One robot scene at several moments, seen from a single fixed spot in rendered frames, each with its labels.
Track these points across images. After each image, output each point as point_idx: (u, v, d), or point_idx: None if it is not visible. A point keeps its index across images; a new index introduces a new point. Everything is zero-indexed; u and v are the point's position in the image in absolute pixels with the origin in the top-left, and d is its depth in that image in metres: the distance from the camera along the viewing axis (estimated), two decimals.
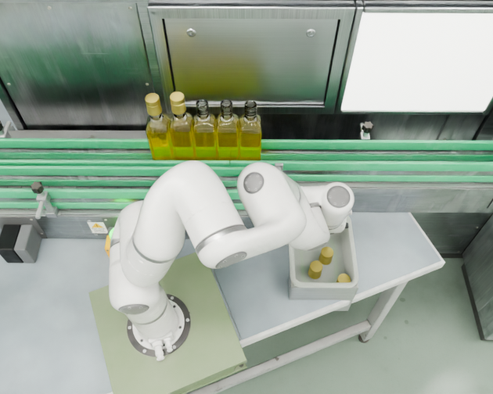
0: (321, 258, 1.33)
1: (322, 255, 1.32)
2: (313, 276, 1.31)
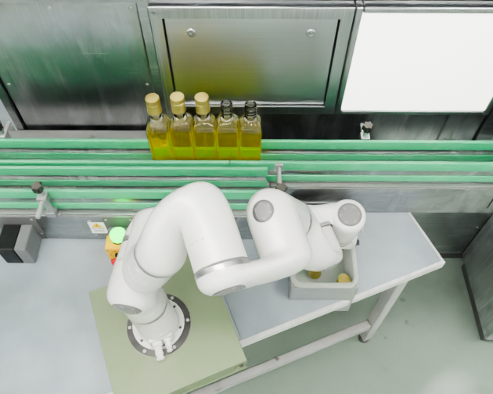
0: None
1: None
2: (313, 276, 1.31)
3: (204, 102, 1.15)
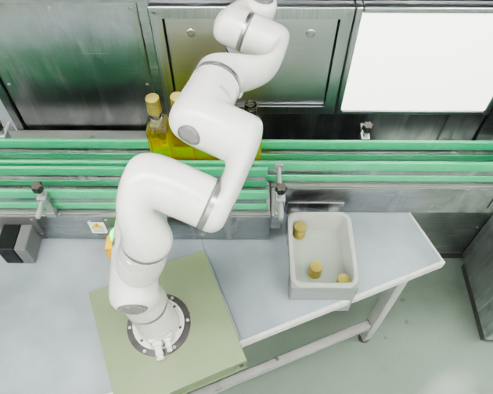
0: None
1: None
2: (313, 276, 1.31)
3: None
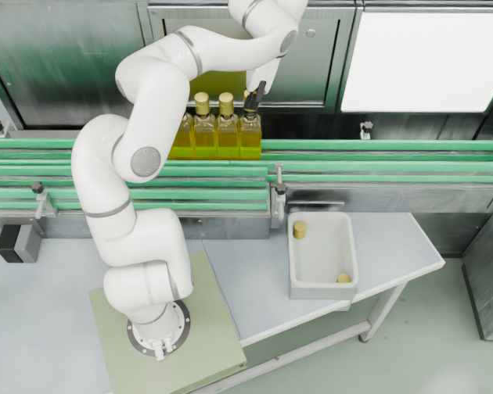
0: (230, 108, 1.17)
1: (229, 103, 1.15)
2: None
3: (204, 102, 1.15)
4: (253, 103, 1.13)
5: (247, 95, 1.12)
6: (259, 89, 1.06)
